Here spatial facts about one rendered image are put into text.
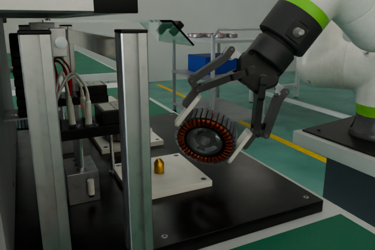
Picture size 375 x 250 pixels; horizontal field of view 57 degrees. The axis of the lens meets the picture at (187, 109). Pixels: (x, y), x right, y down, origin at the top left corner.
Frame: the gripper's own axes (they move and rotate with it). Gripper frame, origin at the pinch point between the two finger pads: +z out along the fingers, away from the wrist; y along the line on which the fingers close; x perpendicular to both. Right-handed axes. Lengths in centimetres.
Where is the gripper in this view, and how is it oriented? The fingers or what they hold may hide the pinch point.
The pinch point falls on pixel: (207, 134)
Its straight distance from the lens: 63.4
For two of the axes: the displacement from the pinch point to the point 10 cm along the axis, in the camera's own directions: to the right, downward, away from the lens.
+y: 8.0, 5.7, 1.9
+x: -0.7, -2.3, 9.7
